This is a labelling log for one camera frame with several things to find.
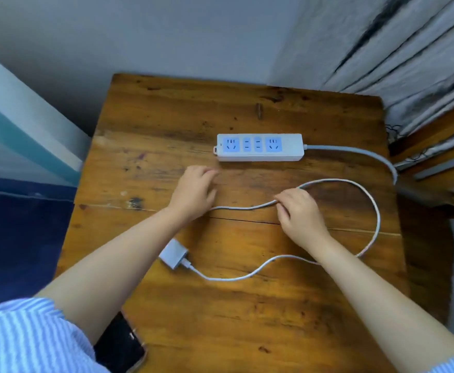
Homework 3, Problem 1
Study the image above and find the person's left hand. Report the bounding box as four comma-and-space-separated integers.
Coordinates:
167, 165, 220, 224

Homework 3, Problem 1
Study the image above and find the person's right hand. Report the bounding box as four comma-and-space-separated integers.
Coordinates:
274, 188, 333, 255

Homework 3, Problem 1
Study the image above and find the white charging cable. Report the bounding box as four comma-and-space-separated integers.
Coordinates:
179, 178, 381, 282

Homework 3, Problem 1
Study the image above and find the person's left forearm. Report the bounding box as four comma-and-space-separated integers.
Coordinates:
34, 207, 197, 346

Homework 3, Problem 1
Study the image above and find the person's right forearm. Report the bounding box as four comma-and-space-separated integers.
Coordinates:
312, 238, 454, 373

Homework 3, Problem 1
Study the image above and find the white charger adapter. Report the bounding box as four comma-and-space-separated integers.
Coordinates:
158, 239, 191, 271

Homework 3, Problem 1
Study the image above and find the white power strip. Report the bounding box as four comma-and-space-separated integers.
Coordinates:
213, 133, 305, 163

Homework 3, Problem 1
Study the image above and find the wooden side furniture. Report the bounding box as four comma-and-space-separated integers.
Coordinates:
388, 96, 454, 215

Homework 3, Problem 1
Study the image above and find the black smartphone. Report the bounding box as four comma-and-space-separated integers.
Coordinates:
93, 311, 149, 373

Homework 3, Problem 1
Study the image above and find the dark blue blanket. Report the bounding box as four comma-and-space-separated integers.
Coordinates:
0, 175, 78, 317

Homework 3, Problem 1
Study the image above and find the grey streaked curtain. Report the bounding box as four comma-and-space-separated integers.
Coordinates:
267, 0, 454, 141

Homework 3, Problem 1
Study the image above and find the white and teal bedsheet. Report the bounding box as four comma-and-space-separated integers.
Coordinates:
0, 46, 92, 188

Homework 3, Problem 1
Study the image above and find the blue striped shirt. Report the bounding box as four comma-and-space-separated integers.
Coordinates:
0, 298, 454, 373

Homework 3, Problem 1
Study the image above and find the grey power strip cord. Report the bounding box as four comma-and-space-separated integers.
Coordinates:
303, 144, 399, 186

